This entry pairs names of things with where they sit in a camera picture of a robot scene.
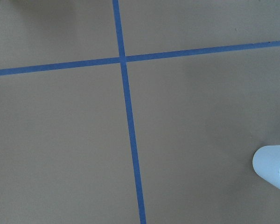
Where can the light blue plastic cup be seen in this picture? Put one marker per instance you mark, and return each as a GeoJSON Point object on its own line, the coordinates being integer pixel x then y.
{"type": "Point", "coordinates": [266, 164]}

